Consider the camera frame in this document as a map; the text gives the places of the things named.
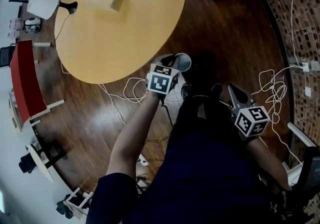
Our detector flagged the person's left forearm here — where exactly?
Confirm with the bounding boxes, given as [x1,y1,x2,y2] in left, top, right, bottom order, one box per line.
[105,90,161,177]

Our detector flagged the white wall cable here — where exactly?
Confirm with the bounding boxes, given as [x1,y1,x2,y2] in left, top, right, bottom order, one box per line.
[289,0,305,68]

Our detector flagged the black floor cable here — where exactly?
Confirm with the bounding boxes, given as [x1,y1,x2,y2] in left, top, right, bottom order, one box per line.
[161,104,175,127]

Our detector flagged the tangled white cable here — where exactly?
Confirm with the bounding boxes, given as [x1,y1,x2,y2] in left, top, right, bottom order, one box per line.
[250,64,304,167]

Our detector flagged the person's navy shirt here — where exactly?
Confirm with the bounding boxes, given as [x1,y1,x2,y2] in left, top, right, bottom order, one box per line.
[85,127,281,224]

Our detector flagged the black office chair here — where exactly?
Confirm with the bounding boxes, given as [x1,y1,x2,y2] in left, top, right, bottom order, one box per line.
[290,145,320,219]

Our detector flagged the round wooden table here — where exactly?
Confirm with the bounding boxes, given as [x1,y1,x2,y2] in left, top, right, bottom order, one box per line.
[53,0,187,85]

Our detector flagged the red chair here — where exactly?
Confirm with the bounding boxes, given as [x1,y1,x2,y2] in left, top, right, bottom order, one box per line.
[9,39,66,132]

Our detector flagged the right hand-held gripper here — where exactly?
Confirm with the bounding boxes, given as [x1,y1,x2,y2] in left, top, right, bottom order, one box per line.
[226,83,271,139]

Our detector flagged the white round floor device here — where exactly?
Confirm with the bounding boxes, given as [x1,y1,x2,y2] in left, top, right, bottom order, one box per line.
[23,17,43,33]

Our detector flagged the white paper cup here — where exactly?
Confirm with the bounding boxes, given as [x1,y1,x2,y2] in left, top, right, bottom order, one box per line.
[174,52,192,73]

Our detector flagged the person's left shoe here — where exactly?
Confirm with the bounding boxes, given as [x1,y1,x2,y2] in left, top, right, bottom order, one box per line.
[180,83,193,101]

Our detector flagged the person's right forearm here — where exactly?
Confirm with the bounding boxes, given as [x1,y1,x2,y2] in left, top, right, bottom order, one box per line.
[245,135,292,191]

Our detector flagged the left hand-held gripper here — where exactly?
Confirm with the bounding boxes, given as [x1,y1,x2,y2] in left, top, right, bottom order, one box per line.
[146,53,181,94]

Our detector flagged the person's shoe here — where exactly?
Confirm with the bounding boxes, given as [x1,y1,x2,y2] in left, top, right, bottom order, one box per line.
[210,82,224,99]
[180,83,193,101]

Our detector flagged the white power strip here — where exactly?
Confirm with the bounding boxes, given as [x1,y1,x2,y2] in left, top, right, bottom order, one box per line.
[136,153,150,167]

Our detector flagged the black monitor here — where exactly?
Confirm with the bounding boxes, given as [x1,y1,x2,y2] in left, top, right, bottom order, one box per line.
[0,45,16,68]

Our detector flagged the black lamp cable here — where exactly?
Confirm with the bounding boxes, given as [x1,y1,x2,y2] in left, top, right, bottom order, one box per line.
[53,12,74,42]

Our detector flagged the person's black trousers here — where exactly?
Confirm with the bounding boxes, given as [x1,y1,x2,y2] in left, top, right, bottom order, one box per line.
[173,91,237,139]

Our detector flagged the long white floor cable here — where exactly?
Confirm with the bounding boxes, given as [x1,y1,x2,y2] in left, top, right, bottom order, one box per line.
[60,61,150,127]

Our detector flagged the white round side table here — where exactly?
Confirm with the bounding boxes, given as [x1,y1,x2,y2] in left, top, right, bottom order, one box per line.
[25,142,68,184]

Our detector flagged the person's right shoe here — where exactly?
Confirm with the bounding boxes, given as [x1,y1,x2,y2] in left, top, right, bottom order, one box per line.
[210,82,224,99]

